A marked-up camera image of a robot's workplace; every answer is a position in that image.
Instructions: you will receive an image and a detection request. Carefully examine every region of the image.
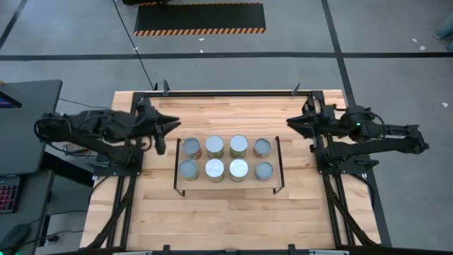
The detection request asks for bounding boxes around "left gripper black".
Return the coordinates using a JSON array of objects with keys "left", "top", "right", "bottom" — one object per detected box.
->
[{"left": 133, "top": 98, "right": 183, "bottom": 138}]

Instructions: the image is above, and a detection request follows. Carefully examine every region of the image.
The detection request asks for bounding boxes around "person's foot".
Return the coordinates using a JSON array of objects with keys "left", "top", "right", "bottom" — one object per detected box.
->
[{"left": 433, "top": 13, "right": 453, "bottom": 40}]

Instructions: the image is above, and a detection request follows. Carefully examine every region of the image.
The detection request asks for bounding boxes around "black keyboard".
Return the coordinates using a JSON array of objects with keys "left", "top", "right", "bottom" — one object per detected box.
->
[{"left": 0, "top": 176, "right": 21, "bottom": 214}]

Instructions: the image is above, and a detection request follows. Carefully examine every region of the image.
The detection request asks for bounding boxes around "black computer mouse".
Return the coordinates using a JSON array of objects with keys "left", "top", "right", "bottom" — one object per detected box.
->
[{"left": 0, "top": 224, "right": 30, "bottom": 251}]

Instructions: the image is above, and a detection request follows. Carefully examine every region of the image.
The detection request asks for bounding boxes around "red orange label tin can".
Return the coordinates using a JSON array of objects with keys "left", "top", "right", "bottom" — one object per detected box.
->
[{"left": 252, "top": 137, "right": 273, "bottom": 159}]

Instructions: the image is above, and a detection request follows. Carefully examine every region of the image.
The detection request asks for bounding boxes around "green and red tin can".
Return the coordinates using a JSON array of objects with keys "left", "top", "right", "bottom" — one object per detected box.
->
[{"left": 182, "top": 137, "right": 203, "bottom": 160}]

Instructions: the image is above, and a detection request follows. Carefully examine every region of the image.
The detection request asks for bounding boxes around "black hazard striped floor mat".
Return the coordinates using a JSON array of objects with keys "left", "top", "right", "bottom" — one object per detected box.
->
[{"left": 133, "top": 1, "right": 267, "bottom": 37}]

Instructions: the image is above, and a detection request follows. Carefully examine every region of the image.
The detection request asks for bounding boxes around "black floor cable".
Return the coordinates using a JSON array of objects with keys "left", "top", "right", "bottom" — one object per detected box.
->
[{"left": 112, "top": 0, "right": 159, "bottom": 91}]

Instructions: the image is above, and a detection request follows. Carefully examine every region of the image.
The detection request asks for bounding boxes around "black desk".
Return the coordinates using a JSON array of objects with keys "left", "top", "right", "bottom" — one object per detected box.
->
[{"left": 0, "top": 79, "right": 64, "bottom": 255}]

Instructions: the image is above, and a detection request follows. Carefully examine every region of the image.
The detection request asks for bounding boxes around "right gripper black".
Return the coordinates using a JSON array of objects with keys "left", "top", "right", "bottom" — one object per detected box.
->
[{"left": 285, "top": 105, "right": 343, "bottom": 140}]

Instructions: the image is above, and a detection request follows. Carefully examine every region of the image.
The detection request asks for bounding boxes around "yellow green label tin can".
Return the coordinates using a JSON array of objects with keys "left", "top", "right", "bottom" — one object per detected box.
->
[
  {"left": 229, "top": 133, "right": 249, "bottom": 159},
  {"left": 228, "top": 157, "right": 250, "bottom": 183}
]

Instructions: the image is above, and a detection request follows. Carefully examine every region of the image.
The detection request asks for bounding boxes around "black computer monitor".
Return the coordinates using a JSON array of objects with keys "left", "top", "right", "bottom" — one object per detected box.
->
[{"left": 0, "top": 90, "right": 23, "bottom": 109}]

